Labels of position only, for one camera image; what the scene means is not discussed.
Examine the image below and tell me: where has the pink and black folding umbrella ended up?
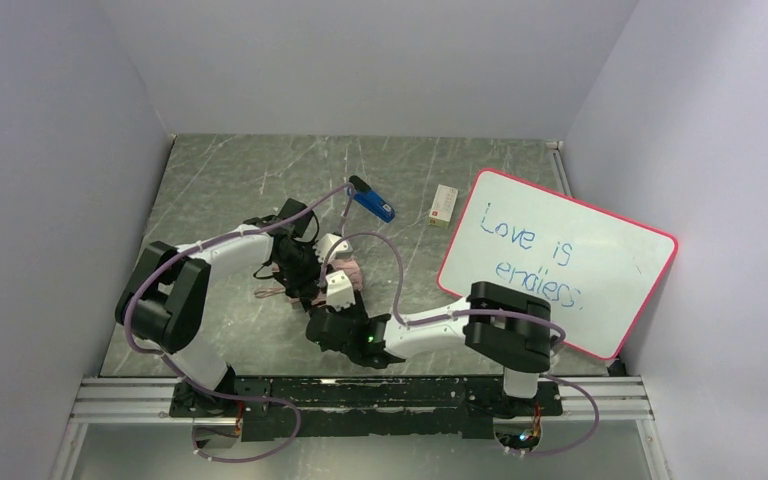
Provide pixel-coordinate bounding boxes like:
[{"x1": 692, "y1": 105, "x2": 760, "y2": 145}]
[{"x1": 253, "y1": 258, "x2": 363, "y2": 308}]

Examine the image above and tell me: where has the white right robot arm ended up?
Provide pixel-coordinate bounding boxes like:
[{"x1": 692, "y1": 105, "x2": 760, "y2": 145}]
[{"x1": 305, "y1": 281, "x2": 566, "y2": 400}]

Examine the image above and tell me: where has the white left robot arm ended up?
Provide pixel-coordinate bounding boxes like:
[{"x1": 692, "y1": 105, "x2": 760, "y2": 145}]
[{"x1": 115, "y1": 199, "x2": 321, "y2": 416}]

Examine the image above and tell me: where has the blue and black stapler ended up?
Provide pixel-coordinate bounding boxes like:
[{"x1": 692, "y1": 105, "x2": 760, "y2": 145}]
[{"x1": 348, "y1": 175, "x2": 396, "y2": 223}]

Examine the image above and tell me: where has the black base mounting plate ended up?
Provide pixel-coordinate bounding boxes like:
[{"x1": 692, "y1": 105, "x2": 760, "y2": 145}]
[{"x1": 168, "y1": 375, "x2": 563, "y2": 442}]

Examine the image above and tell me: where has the small white staple box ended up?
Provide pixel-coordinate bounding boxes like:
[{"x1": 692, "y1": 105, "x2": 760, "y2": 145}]
[{"x1": 428, "y1": 184, "x2": 459, "y2": 228}]

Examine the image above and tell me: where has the pink framed whiteboard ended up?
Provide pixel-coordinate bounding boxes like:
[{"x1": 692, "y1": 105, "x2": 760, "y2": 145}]
[{"x1": 437, "y1": 168, "x2": 678, "y2": 360}]

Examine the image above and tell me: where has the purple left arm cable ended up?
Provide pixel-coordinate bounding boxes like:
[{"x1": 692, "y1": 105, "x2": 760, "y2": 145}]
[{"x1": 122, "y1": 182, "x2": 303, "y2": 465}]

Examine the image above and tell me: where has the aluminium rail frame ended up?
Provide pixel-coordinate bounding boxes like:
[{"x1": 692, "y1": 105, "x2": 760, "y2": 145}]
[{"x1": 50, "y1": 376, "x2": 672, "y2": 479}]

